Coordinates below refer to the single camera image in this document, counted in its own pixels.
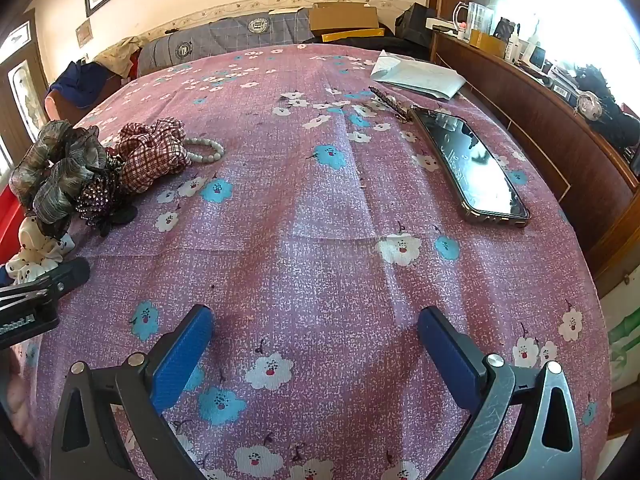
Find red tray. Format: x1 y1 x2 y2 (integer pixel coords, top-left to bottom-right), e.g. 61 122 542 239
0 186 32 266

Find white polka dot scrunchie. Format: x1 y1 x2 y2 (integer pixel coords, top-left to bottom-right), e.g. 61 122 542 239
5 217 76 286

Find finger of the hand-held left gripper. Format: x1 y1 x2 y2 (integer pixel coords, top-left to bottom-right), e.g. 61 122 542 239
0 257 92 311

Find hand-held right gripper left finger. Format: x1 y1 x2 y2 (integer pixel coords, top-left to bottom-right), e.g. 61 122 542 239
50 304 216 480

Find beige cloth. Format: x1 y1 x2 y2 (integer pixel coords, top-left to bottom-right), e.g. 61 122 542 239
95 36 151 80

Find dark metal hair accessory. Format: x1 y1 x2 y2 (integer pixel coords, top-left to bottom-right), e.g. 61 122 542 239
367 85 412 123

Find white paper envelope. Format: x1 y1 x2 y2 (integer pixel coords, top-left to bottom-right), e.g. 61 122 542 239
369 50 467 101

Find red plaid scrunchie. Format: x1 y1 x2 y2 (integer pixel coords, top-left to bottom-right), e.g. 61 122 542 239
114 117 192 195

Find pearl bead bracelet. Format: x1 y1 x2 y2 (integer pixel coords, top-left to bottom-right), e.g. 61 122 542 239
182 137 226 164

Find person's left hand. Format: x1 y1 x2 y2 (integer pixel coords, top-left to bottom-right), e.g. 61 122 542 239
0 352 37 448

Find black furry item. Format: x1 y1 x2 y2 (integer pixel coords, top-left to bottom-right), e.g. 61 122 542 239
572 62 640 161

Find dark sheer organza scrunchie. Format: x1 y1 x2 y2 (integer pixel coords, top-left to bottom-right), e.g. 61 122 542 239
9 120 110 238

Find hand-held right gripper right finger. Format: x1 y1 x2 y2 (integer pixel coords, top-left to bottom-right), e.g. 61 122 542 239
417 306 583 480

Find dark red dotted scrunchie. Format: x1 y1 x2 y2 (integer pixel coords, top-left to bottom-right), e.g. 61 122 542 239
76 156 126 236

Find pink floral bedsheet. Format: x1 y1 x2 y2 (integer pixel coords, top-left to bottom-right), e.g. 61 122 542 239
25 42 615 480

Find open cardboard box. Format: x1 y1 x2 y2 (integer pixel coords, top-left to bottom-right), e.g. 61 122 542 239
307 2 381 32

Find flat yellow box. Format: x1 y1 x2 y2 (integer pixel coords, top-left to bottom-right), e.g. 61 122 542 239
320 28 386 44

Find black smartphone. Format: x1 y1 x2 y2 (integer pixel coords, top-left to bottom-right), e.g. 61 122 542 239
410 105 532 227

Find black bag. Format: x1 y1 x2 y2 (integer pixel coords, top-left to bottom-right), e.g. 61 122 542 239
394 2 441 46

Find wooden glass door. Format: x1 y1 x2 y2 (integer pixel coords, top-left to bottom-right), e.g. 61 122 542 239
0 10 51 171

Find blue clothing pile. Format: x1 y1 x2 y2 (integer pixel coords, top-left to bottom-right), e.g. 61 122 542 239
49 60 118 108

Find blue plaid blanket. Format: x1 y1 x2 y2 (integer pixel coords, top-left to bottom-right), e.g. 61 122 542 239
137 7 313 76

